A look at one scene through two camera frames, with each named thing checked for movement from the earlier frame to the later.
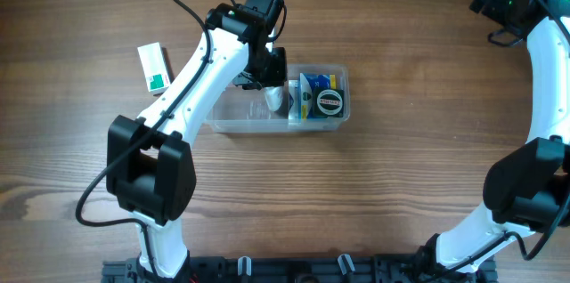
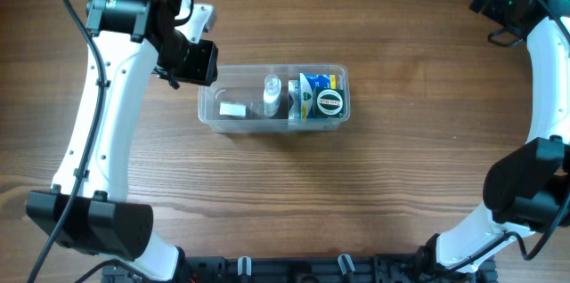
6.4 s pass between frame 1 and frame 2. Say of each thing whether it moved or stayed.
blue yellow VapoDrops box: stayed
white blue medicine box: stayed
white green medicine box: moved
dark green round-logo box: stayed
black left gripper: moved
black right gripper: stayed
